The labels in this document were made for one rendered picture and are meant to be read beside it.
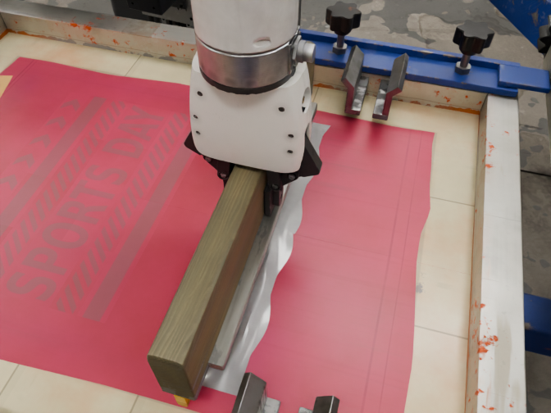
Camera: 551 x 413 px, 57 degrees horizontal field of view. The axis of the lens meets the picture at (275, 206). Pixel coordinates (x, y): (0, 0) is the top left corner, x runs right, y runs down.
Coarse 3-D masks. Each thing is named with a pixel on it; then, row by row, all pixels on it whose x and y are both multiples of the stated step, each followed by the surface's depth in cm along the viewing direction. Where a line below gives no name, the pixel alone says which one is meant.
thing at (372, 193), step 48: (48, 96) 69; (96, 96) 69; (144, 96) 69; (0, 144) 63; (336, 144) 63; (384, 144) 63; (192, 192) 58; (336, 192) 58; (384, 192) 58; (336, 240) 54; (384, 240) 54
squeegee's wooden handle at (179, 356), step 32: (224, 192) 45; (256, 192) 46; (224, 224) 43; (256, 224) 49; (224, 256) 41; (192, 288) 39; (224, 288) 42; (192, 320) 37; (160, 352) 36; (192, 352) 36; (160, 384) 40; (192, 384) 38
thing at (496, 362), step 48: (0, 0) 78; (144, 48) 74; (192, 48) 71; (432, 96) 66; (480, 96) 64; (480, 144) 61; (480, 192) 55; (480, 240) 50; (480, 288) 46; (480, 336) 43; (480, 384) 41
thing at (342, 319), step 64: (192, 256) 53; (320, 256) 53; (384, 256) 53; (0, 320) 48; (64, 320) 48; (128, 320) 48; (320, 320) 48; (384, 320) 48; (128, 384) 44; (320, 384) 44; (384, 384) 44
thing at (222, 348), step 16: (272, 224) 51; (256, 240) 50; (256, 256) 48; (256, 272) 47; (240, 288) 46; (240, 304) 45; (224, 320) 44; (240, 320) 45; (224, 336) 43; (224, 352) 42; (224, 368) 42
